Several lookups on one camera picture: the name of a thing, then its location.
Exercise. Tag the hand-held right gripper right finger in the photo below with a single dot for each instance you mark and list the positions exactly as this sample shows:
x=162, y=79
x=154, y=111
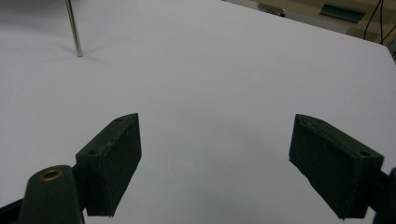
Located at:
x=336, y=168

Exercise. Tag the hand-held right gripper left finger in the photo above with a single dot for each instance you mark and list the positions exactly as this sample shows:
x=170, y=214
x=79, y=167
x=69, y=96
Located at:
x=112, y=161

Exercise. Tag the thin metal rod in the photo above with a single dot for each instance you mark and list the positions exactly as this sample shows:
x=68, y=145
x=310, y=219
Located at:
x=75, y=31

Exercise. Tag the green metal bar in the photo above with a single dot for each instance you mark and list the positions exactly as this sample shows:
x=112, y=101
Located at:
x=342, y=12

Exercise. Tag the dark floor fixture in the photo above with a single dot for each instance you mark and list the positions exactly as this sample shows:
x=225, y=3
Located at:
x=274, y=10

